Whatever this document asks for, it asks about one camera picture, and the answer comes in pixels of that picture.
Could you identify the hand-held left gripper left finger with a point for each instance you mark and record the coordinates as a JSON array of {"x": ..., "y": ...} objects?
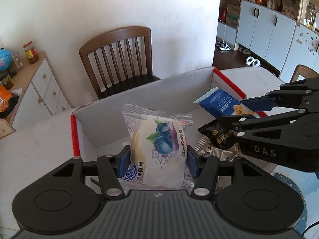
[{"x": 124, "y": 163}]

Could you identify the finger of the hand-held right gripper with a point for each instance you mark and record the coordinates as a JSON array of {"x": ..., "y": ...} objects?
[
  {"x": 249, "y": 124},
  {"x": 256, "y": 103}
]

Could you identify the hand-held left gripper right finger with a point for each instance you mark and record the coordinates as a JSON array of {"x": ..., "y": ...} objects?
[{"x": 192, "y": 163}]

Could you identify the silver foil snack bag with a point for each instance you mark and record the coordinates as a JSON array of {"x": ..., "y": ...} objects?
[{"x": 211, "y": 153}]

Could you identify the blueberry bread packet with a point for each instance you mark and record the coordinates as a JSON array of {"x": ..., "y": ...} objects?
[{"x": 159, "y": 159}]

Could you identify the black snack packet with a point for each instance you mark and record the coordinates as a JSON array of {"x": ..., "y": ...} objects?
[{"x": 216, "y": 135}]

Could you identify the blue cracker packet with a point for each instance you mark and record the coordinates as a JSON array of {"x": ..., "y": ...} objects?
[{"x": 219, "y": 103}]

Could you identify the red cardboard box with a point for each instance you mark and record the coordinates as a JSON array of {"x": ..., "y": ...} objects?
[{"x": 174, "y": 89}]

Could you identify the white marble desktop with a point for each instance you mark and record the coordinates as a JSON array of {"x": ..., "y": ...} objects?
[{"x": 37, "y": 149}]

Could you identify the blue mountain print table mat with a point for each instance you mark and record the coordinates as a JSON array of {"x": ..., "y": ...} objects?
[{"x": 289, "y": 181}]

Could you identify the white slippers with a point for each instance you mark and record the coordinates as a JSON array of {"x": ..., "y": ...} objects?
[{"x": 253, "y": 61}]

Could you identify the grey shoes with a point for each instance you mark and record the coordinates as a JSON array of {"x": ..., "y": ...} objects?
[{"x": 245, "y": 51}]

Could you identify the wooden chair with slats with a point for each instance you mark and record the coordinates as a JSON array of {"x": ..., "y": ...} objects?
[{"x": 302, "y": 69}]

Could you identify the dark sneakers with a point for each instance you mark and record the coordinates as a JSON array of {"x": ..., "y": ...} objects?
[{"x": 223, "y": 45}]

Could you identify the cardboard box on shelf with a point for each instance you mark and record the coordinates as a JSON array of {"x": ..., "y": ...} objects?
[{"x": 233, "y": 16}]

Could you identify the red bag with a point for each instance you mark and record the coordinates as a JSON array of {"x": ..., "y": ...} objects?
[{"x": 223, "y": 15}]

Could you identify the white drawer cabinet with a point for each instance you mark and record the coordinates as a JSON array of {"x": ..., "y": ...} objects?
[{"x": 42, "y": 89}]

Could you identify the black cloth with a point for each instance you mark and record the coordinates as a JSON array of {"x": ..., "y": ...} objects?
[{"x": 11, "y": 104}]

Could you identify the dark wooden chair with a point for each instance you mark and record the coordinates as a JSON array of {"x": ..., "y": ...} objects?
[{"x": 114, "y": 36}]

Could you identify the orange snack bag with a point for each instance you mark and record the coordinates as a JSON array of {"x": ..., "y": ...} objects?
[{"x": 3, "y": 97}]

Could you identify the dark jar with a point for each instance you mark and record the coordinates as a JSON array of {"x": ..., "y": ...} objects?
[{"x": 7, "y": 81}]

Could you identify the sauce jar with red lid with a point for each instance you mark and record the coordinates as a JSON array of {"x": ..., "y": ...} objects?
[{"x": 31, "y": 54}]

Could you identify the blue globe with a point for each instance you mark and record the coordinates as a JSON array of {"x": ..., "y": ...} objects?
[{"x": 5, "y": 60}]

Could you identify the grey blue wall cabinet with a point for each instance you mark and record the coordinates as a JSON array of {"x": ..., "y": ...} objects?
[{"x": 261, "y": 27}]

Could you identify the clear acrylic frame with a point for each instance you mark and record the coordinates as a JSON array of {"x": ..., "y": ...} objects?
[{"x": 18, "y": 61}]

